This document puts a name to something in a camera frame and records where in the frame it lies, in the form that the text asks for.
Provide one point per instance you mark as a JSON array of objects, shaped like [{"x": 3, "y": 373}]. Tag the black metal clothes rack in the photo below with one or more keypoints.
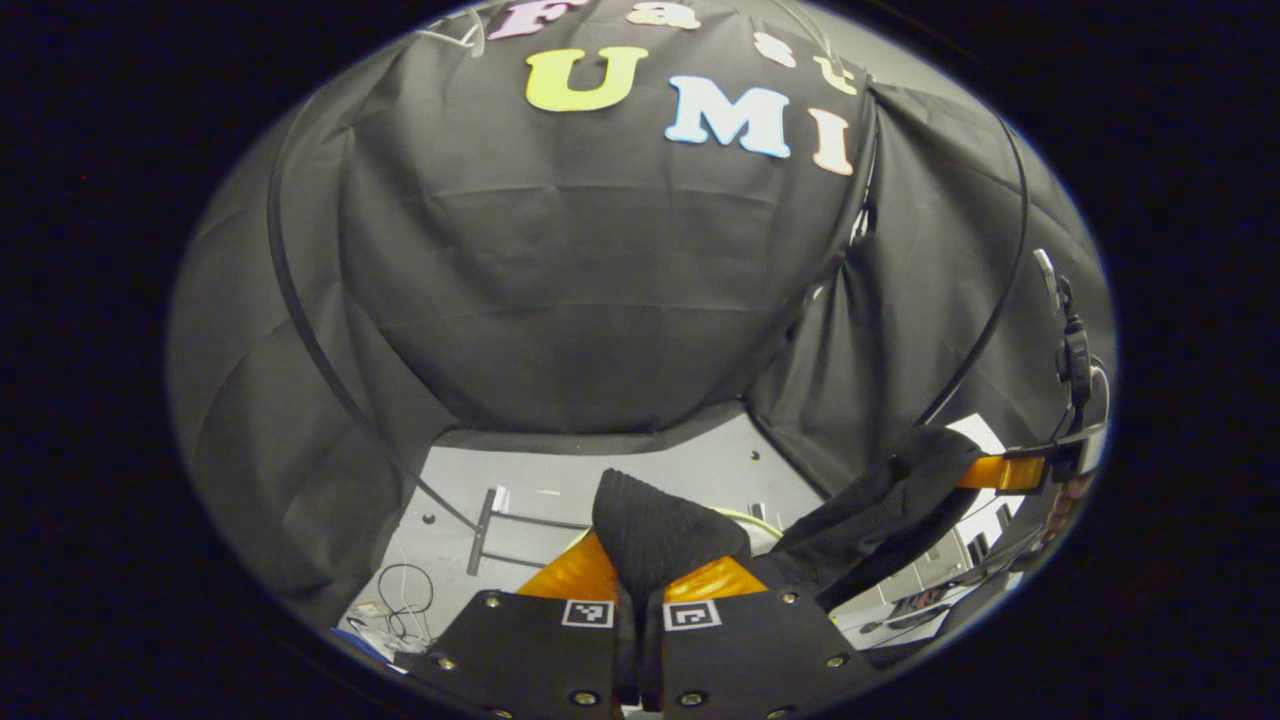
[{"x": 483, "y": 530}]

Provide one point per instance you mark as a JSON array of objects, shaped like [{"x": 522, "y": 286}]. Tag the black knit garment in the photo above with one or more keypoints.
[{"x": 660, "y": 530}]

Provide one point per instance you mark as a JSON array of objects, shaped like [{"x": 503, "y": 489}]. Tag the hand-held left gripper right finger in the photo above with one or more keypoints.
[{"x": 750, "y": 655}]

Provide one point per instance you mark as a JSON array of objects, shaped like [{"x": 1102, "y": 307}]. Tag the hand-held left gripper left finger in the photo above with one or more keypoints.
[{"x": 530, "y": 660}]

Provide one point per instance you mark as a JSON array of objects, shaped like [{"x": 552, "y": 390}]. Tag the beige laundry hamper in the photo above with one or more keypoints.
[{"x": 768, "y": 540}]

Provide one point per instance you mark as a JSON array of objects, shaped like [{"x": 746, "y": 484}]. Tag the white cabinet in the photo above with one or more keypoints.
[{"x": 930, "y": 570}]

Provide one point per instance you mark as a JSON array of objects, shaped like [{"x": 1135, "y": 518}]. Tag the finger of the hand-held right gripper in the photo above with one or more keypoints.
[{"x": 1000, "y": 472}]

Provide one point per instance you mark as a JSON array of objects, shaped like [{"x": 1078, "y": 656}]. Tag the black backdrop cloth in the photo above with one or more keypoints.
[{"x": 600, "y": 300}]

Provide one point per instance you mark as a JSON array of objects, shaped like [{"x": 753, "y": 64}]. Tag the white paper sheet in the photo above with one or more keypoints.
[{"x": 985, "y": 440}]

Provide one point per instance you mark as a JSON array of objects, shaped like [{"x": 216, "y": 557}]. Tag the blue floor object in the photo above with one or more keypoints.
[{"x": 365, "y": 640}]

